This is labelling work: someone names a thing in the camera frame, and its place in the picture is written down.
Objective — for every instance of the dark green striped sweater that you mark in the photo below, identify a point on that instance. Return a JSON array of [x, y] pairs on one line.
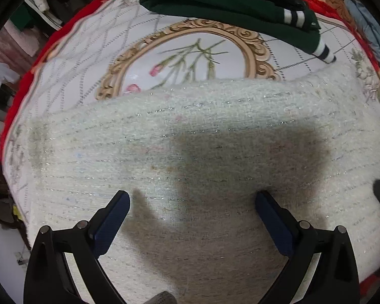
[[224, 6]]

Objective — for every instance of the white knit cardigan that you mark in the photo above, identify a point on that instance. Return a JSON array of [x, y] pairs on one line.
[[209, 117]]

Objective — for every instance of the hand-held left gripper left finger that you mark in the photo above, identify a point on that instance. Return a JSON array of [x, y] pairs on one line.
[[112, 221]]

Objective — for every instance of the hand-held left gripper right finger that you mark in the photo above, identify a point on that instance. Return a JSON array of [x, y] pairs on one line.
[[274, 221]]

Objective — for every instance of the red floral blanket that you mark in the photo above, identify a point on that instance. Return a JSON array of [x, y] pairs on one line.
[[25, 84]]

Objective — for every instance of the white puffer vest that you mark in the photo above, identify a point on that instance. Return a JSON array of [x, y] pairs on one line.
[[39, 1]]

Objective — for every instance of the person's grey fleece top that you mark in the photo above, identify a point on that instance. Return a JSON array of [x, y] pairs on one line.
[[163, 298]]

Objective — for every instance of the white cloth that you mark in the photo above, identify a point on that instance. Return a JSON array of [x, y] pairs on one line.
[[1, 74]]

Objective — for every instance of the white diamond-print blanket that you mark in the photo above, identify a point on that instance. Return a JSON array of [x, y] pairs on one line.
[[190, 60]]

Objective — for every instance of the blue quilt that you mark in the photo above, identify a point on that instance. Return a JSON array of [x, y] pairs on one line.
[[372, 34]]

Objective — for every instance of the green hanging garment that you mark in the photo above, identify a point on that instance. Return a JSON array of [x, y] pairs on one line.
[[20, 19]]

